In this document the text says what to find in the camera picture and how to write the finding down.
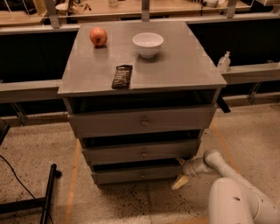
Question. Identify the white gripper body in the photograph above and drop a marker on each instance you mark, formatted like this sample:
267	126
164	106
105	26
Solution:
188	168

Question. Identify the grey bottom drawer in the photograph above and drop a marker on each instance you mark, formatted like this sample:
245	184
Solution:
136	174

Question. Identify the grey drawer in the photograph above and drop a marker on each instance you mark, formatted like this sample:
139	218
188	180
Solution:
136	174
141	152
139	121

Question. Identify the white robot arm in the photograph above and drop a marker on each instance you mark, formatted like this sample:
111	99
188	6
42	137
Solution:
232	199

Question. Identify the grey middle drawer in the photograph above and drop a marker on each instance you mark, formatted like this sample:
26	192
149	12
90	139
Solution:
141	152

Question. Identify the grey wooden drawer cabinet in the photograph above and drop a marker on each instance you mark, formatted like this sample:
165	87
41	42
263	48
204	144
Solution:
180	75

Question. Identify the grey top drawer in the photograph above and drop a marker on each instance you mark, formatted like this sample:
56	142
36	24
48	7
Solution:
139	121

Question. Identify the clear sanitizer bottle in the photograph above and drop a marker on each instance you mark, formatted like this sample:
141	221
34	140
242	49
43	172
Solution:
224	62

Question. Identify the white bowl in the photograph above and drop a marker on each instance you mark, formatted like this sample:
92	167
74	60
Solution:
147	44

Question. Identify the red apple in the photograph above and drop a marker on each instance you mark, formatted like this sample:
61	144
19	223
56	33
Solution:
98	37

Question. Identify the black metal stand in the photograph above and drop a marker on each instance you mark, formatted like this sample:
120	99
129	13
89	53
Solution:
43	202

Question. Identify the grey metal railing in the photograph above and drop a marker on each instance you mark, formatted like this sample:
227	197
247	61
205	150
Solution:
47	89

